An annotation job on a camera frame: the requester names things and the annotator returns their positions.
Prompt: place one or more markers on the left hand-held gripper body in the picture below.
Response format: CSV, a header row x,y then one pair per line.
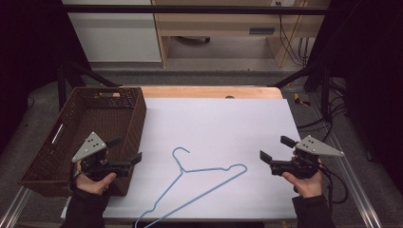
x,y
90,148

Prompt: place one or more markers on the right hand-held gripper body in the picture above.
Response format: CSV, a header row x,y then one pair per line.
x,y
312,147

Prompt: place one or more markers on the person's left hand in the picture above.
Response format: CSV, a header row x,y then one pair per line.
x,y
93,186

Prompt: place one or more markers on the person's right hand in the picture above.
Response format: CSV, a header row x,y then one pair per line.
x,y
307,187

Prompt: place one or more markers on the brown wicker basket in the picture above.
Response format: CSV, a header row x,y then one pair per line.
x,y
95,122

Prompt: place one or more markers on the yellow and black tool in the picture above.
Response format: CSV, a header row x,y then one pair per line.
x,y
299,99

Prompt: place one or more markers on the white table mat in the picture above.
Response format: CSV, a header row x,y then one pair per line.
x,y
215,133

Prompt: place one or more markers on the black metal stand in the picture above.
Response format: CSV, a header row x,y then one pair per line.
x,y
79,74
313,76

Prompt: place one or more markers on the wooden table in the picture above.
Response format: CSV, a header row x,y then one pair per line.
x,y
196,92

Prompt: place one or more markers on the white cabinet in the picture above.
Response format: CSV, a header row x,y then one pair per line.
x,y
117,34

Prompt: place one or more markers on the grey desk label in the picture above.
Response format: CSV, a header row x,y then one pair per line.
x,y
261,31

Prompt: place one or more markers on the black object under desk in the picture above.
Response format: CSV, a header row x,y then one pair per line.
x,y
193,39

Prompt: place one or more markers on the light wooden desk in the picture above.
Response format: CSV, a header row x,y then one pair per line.
x,y
215,25

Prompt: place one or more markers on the aluminium rail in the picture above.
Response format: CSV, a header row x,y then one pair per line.
x,y
355,177
14,209

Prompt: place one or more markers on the black horizontal frame bar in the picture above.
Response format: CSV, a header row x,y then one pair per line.
x,y
190,9

